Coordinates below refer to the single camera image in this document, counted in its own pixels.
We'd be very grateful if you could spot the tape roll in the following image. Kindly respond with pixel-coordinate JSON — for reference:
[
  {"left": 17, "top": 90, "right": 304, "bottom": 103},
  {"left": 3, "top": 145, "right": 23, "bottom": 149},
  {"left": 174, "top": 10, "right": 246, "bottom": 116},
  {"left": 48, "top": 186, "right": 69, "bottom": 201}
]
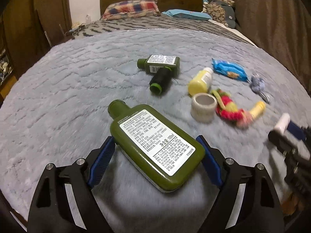
[{"left": 190, "top": 93, "right": 218, "bottom": 123}]

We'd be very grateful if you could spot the green lotion bottle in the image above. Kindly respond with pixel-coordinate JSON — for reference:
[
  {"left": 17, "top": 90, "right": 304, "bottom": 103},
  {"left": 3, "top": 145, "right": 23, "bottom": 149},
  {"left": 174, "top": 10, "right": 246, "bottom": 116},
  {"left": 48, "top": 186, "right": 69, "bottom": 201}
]
[
  {"left": 137, "top": 55, "right": 180, "bottom": 77},
  {"left": 107, "top": 99, "right": 206, "bottom": 192}
]

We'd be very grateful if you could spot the yellow bottle white cap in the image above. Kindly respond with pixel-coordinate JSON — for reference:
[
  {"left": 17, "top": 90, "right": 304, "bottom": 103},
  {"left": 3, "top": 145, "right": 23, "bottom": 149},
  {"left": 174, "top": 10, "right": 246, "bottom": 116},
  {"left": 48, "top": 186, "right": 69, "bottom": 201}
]
[{"left": 188, "top": 67, "right": 213, "bottom": 97}]

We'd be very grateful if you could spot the blue white crumpled wrapper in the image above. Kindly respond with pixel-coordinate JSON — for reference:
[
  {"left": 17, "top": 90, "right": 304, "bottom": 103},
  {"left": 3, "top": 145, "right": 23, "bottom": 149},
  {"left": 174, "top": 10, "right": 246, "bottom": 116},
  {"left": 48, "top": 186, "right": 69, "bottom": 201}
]
[{"left": 250, "top": 74, "right": 271, "bottom": 104}]

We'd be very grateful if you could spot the red yellow crumpled wrapper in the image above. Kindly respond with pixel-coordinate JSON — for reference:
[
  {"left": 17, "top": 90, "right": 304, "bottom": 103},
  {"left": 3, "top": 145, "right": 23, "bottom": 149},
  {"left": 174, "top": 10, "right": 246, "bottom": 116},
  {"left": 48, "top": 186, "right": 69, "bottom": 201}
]
[{"left": 211, "top": 89, "right": 252, "bottom": 128}]

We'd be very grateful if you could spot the blue snack wrapper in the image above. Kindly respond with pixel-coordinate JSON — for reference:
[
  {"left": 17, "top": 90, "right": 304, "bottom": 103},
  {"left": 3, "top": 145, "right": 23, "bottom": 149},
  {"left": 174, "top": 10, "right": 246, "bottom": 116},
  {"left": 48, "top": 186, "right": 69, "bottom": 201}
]
[{"left": 212, "top": 59, "right": 248, "bottom": 82}]

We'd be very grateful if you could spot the grey fluffy blanket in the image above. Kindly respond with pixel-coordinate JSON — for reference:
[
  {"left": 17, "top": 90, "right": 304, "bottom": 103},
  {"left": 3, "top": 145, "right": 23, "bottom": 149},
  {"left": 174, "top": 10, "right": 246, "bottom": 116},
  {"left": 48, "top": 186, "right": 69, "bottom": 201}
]
[{"left": 1, "top": 30, "right": 310, "bottom": 218}]

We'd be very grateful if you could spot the brown curtain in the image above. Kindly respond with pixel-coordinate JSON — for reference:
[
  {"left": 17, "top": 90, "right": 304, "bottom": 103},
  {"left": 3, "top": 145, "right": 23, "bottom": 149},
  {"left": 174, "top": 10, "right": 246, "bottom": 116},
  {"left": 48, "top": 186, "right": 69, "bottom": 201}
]
[{"left": 207, "top": 0, "right": 311, "bottom": 95}]

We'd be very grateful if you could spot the dark green round bottle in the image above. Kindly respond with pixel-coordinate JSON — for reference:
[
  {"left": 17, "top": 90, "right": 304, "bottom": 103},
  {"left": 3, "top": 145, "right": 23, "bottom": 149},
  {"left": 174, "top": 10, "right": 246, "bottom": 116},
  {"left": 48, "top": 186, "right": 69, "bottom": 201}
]
[{"left": 149, "top": 67, "right": 173, "bottom": 95}]

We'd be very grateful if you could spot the patterned cushion pile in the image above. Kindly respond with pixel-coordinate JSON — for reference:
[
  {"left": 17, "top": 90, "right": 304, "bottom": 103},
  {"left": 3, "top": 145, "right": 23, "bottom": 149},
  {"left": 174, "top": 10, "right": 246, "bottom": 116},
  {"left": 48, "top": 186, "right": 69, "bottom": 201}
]
[{"left": 202, "top": 0, "right": 236, "bottom": 29}]

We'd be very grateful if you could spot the blue pillow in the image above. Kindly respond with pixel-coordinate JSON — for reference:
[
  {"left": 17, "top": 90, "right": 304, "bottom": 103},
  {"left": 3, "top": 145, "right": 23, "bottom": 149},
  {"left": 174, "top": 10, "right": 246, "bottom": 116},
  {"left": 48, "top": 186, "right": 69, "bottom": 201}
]
[{"left": 161, "top": 9, "right": 212, "bottom": 21}]

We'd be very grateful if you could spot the bedside table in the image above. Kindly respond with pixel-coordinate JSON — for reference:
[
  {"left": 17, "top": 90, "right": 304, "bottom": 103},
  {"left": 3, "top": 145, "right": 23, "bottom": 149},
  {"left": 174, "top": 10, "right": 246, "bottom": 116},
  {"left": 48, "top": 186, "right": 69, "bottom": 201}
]
[{"left": 59, "top": 24, "right": 86, "bottom": 44}]

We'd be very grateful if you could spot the zebra striped bed cover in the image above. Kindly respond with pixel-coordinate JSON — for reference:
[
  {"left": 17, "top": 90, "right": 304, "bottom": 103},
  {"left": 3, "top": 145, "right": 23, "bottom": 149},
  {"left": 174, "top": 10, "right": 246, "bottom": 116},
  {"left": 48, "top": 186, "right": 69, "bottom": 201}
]
[{"left": 75, "top": 14, "right": 255, "bottom": 46}]

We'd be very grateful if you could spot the clear plastic bottle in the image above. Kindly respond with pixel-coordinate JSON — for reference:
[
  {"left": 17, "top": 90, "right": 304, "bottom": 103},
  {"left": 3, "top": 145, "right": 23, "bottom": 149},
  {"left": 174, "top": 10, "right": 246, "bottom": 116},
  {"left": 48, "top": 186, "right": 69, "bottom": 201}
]
[{"left": 85, "top": 15, "right": 92, "bottom": 24}]

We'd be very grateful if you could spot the wooden wardrobe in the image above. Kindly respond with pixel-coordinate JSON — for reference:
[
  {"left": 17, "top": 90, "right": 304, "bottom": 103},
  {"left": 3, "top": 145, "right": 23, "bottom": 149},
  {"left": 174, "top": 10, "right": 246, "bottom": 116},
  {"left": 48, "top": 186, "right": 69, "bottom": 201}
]
[{"left": 1, "top": 0, "right": 72, "bottom": 78}]

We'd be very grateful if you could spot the plaid pillow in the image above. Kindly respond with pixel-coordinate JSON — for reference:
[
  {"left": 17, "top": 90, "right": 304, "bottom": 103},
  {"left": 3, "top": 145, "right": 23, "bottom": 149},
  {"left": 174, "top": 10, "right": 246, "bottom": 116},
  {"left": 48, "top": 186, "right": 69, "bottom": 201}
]
[{"left": 101, "top": 0, "right": 161, "bottom": 21}]

